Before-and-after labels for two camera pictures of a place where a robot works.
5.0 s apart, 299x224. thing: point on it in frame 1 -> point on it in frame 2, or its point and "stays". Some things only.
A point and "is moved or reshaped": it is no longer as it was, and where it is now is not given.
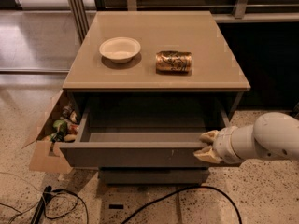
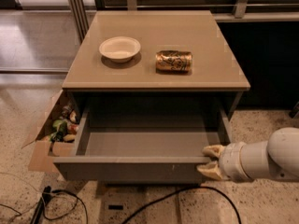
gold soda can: [173, 62] stays
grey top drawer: [142, 132] is moved or reshaped
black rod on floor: [40, 209] stays
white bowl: [120, 49] stays
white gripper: [223, 144] -> [230, 161]
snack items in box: [65, 129] stays
